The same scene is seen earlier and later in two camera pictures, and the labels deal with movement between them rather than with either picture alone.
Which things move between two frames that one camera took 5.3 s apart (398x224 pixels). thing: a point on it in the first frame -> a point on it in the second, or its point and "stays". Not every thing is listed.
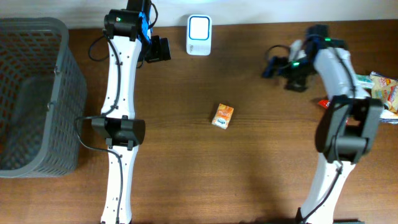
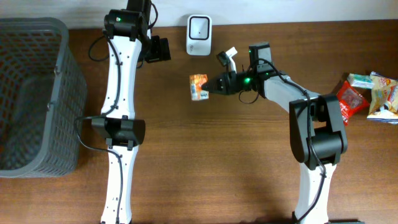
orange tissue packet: (222, 116) -> (196, 81)
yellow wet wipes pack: (385, 89) stays
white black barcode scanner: (199, 35) stays
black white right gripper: (295, 83) -> (227, 84)
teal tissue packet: (365, 81) stays
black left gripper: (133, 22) stays
